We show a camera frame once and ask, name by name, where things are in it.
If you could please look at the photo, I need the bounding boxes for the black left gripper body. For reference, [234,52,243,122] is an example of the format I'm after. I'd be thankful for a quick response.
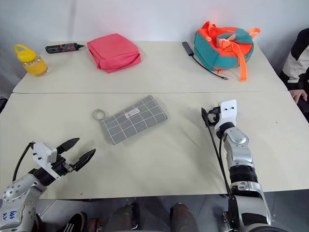
[50,156,74,176]

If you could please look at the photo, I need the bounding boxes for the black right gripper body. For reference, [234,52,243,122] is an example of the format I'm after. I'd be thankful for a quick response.
[206,105,221,127]

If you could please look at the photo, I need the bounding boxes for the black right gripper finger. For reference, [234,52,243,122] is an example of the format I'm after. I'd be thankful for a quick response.
[201,107,209,127]

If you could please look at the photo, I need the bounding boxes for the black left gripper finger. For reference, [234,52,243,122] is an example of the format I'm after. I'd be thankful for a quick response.
[72,148,97,172]
[56,137,80,157]

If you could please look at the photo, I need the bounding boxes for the grey checked fabric pouch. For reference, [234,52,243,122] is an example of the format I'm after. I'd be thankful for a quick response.
[99,95,169,145]

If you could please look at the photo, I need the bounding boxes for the person's bare hand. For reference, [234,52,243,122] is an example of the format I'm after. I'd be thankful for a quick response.
[289,89,309,101]

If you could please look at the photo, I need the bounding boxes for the black shoe white stripes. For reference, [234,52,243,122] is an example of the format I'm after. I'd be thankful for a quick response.
[64,212,87,232]

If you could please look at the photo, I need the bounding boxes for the teal orange backpack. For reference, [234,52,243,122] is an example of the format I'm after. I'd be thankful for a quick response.
[194,21,262,83]

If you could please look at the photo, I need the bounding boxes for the yellow lidded plastic jar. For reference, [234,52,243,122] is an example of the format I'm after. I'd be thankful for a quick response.
[14,43,51,77]

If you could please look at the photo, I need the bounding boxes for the black red handheld tool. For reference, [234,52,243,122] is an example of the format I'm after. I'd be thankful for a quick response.
[45,42,85,55]

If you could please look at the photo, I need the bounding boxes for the pink fabric pouch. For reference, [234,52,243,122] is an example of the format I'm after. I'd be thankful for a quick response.
[86,33,142,73]

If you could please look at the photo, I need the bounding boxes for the black white jacket person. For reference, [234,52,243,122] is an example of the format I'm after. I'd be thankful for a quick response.
[279,28,309,85]

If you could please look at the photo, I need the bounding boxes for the dark rounded shape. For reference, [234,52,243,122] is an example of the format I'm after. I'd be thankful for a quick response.
[170,203,197,232]

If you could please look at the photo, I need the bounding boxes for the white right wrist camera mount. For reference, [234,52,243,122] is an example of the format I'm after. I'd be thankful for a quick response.
[216,99,238,131]

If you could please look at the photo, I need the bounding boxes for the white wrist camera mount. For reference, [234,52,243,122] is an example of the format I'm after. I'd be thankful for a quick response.
[216,99,238,131]
[31,142,61,181]

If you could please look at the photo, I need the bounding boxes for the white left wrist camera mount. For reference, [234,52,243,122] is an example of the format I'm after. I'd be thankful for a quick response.
[31,142,61,181]

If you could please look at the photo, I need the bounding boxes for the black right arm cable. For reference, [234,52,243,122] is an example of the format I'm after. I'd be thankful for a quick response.
[206,120,239,218]

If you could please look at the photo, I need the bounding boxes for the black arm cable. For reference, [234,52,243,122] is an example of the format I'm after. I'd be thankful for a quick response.
[12,142,34,182]
[206,120,239,218]

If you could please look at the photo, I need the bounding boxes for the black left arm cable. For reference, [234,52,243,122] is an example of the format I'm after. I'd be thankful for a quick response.
[12,142,34,182]

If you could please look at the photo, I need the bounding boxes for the silver key ring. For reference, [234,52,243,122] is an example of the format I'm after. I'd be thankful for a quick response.
[91,108,107,121]

